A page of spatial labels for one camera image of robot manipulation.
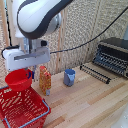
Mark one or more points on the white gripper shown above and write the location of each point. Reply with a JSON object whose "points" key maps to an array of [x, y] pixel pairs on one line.
{"points": [[26, 57]]}

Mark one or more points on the red bowl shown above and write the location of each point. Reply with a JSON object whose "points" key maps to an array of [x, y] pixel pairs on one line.
{"points": [[17, 80]]}

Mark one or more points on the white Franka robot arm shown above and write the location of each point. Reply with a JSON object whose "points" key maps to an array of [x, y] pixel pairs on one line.
{"points": [[38, 16]]}

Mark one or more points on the red shopping basket blue rim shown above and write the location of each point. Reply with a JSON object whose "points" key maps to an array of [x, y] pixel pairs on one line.
{"points": [[20, 108]]}

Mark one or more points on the orange yellow carton box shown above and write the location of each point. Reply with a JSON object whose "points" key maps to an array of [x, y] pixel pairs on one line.
{"points": [[45, 81]]}

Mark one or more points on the blue cup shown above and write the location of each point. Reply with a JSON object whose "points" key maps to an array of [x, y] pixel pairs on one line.
{"points": [[69, 77]]}

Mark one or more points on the black toaster oven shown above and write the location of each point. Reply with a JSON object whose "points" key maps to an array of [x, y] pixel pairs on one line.
{"points": [[113, 56]]}

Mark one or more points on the wooden post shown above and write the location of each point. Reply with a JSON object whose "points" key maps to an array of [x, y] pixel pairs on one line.
{"points": [[59, 50]]}

